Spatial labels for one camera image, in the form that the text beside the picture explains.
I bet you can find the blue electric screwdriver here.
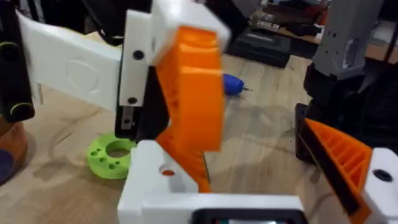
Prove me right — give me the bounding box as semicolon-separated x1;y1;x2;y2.
222;73;253;97

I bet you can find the bare white left gripper left finger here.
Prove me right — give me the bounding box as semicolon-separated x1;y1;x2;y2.
117;139;200;224

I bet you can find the heap of tools and boxes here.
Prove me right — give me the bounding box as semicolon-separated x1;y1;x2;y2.
248;0;331;45

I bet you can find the green disc with holes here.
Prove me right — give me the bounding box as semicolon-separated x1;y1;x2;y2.
86;132;138;180

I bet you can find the black tool case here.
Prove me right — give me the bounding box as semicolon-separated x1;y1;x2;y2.
226;26;292;69

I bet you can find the orange tub with toys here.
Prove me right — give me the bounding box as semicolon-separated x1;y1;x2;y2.
0;120;29;185

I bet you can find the white orange left gripper right finger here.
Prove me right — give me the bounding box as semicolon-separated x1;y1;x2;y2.
299;118;398;224

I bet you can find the finger of the white orange right gripper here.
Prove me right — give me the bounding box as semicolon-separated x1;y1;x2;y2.
150;0;231;153

